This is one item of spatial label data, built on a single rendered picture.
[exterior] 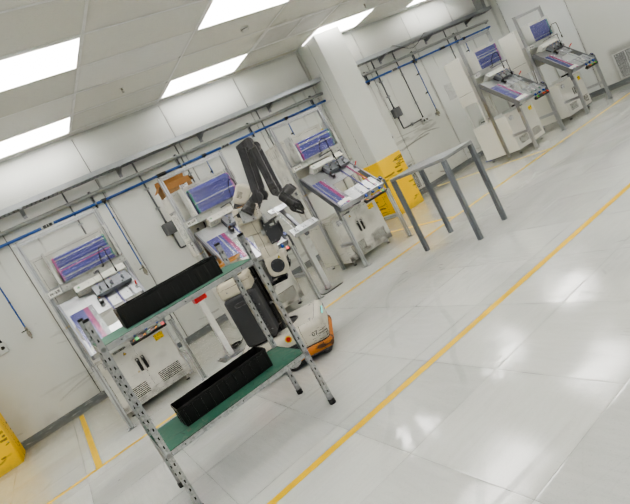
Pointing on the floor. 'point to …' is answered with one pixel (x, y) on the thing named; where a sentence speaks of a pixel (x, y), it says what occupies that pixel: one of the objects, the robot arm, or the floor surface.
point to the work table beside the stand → (452, 186)
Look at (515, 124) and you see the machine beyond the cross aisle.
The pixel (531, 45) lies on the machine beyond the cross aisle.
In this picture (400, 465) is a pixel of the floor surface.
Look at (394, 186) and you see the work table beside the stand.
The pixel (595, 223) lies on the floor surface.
